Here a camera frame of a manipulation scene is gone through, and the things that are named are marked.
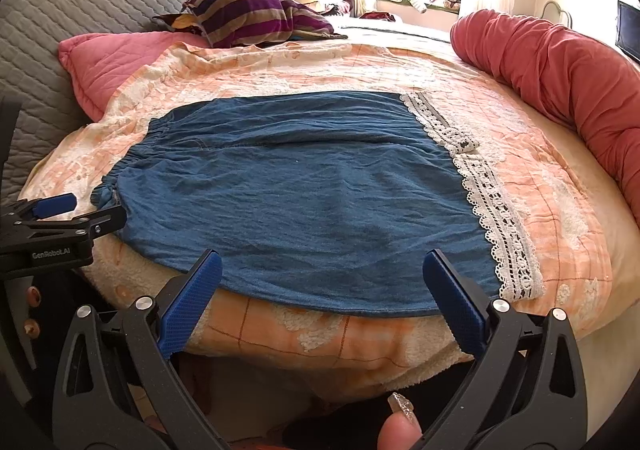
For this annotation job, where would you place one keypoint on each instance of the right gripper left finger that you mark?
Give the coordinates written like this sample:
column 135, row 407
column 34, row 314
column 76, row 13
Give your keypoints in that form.
column 116, row 387

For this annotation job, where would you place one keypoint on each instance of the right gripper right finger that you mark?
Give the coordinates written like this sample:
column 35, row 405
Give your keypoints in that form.
column 526, row 388

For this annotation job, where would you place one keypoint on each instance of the blue denim pants lace trim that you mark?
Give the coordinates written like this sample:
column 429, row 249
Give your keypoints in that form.
column 327, row 201

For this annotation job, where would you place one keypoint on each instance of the right hand thumb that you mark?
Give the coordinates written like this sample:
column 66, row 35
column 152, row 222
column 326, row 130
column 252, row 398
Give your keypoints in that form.
column 401, row 430

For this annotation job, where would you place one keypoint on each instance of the pink quilted pillow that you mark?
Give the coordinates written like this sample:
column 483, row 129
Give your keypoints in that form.
column 98, row 63

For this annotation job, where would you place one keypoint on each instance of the grey quilted headboard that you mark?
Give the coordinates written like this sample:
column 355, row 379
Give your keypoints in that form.
column 32, row 76

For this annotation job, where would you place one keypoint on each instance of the red rolled duvet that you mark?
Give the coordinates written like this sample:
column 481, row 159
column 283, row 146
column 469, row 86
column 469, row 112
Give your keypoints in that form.
column 571, row 79

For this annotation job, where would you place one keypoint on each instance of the purple striped pillow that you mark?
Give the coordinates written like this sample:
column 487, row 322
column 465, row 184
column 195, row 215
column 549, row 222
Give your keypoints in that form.
column 230, row 23

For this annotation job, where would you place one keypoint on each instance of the black monitor screen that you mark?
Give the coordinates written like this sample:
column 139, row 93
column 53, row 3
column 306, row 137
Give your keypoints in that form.
column 628, row 30

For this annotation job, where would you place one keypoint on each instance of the window sill clutter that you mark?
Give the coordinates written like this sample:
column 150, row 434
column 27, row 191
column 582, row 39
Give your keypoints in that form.
column 451, row 6

